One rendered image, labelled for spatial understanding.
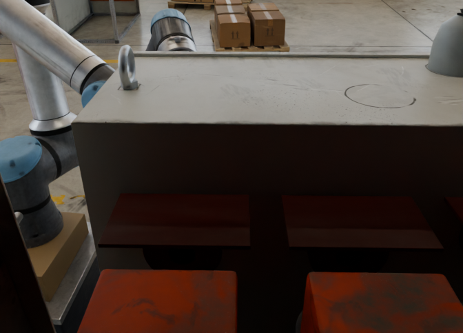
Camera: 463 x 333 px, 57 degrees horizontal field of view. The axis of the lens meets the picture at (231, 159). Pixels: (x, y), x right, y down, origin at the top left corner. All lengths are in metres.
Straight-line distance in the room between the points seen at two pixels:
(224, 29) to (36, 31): 3.89
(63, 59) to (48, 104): 0.29
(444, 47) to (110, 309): 0.43
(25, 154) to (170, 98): 0.65
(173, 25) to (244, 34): 3.89
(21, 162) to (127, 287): 0.75
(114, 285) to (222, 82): 0.25
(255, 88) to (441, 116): 0.18
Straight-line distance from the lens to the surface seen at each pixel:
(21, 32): 0.88
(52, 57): 0.84
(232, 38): 4.71
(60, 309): 1.08
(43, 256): 1.10
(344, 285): 0.32
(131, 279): 0.32
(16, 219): 0.41
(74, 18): 6.11
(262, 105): 0.41
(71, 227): 1.17
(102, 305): 0.31
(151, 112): 0.40
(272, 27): 4.74
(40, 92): 1.10
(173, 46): 0.78
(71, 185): 2.80
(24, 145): 1.08
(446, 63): 0.55
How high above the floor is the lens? 1.55
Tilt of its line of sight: 32 degrees down
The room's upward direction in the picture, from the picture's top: straight up
